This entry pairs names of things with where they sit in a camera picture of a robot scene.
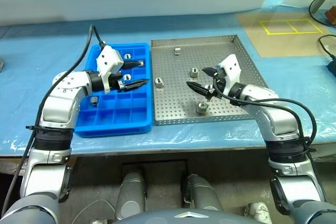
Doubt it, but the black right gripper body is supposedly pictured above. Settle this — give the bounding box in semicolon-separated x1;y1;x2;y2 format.
208;67;228;101

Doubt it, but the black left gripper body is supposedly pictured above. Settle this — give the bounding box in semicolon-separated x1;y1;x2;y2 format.
109;70;125;92

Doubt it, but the perforated steel tray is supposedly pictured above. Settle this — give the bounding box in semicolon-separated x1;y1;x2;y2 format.
151;34;270;126

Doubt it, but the blue plastic compartment tray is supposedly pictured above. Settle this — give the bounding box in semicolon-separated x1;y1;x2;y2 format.
74;42;154;139

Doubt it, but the blue plastic table cover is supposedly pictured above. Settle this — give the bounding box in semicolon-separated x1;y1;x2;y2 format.
0;0;336;156

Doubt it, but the brown mat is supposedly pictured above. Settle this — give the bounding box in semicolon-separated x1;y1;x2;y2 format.
236;11;336;58

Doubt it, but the yellow tape rectangle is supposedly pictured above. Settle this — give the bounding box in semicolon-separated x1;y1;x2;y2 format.
259;18;323;36

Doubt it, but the dark grey rounded shape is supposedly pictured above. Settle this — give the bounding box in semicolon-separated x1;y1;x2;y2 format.
116;170;147;221
181;173;226;211

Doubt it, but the black box device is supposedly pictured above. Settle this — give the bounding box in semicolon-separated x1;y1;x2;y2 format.
326;57;336;76

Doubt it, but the white crumpled object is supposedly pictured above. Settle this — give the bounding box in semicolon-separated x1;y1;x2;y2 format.
244;202;274;224

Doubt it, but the grey robot torso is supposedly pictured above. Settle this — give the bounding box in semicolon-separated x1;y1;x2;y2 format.
112;207;226;224

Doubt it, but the reddish brown object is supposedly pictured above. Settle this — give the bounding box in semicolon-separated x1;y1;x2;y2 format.
325;7;336;27

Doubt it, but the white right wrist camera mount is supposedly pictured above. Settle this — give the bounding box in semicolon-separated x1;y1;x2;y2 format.
217;54;242;91

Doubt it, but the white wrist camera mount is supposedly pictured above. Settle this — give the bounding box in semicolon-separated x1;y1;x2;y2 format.
96;45;124;94
217;54;242;91

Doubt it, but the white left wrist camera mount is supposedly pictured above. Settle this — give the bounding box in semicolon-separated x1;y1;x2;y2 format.
96;45;124;94

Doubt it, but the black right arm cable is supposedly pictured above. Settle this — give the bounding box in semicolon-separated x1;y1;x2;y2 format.
213;77;329;204

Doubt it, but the black looped cable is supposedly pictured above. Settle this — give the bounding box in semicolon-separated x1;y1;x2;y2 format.
308;0;336;28
317;34;336;60

